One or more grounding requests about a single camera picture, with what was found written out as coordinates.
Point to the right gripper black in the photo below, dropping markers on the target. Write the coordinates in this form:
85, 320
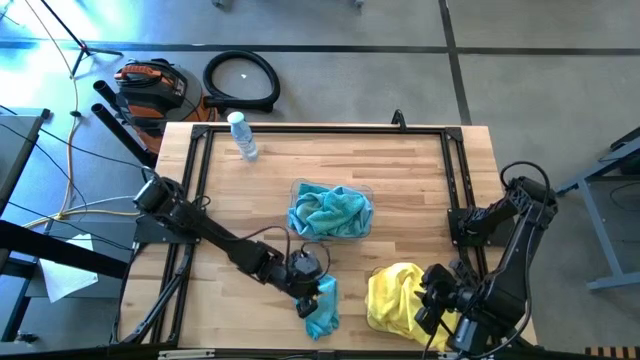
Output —
457, 305

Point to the black table clamp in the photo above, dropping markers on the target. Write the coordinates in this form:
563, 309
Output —
399, 120

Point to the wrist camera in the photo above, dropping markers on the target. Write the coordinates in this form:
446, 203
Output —
305, 265
439, 280

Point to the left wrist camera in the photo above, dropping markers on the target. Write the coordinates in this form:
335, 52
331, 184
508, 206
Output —
305, 265

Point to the grey side table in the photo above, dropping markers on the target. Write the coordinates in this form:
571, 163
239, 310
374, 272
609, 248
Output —
15, 145

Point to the black aluminium table frame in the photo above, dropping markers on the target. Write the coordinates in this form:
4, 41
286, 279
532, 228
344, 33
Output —
325, 129

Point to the grey metal cart frame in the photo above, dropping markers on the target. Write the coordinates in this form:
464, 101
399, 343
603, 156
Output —
601, 235

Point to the black desk frame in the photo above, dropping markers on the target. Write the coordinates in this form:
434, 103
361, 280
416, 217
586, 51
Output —
50, 247

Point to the black tripod stand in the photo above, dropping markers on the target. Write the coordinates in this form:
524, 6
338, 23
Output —
83, 48

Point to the orange black shop vacuum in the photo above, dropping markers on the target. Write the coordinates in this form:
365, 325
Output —
155, 92

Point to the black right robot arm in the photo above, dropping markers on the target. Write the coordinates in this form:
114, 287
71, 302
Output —
505, 295

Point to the yellow microfiber towel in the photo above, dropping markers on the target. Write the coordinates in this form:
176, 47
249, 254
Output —
395, 300
447, 342

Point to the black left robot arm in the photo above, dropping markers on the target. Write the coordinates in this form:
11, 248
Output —
225, 245

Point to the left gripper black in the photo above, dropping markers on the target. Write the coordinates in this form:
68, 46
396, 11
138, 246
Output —
300, 289

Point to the clear plastic water bottle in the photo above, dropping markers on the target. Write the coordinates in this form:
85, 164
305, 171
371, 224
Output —
243, 137

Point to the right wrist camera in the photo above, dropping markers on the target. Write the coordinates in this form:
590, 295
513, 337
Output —
439, 280

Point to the dark grey cabinet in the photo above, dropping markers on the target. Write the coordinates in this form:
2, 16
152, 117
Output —
115, 227

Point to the white paper sheet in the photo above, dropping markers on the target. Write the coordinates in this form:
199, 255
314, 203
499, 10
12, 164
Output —
65, 282

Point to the black vacuum wand tube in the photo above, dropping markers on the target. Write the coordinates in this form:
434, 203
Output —
104, 91
120, 131

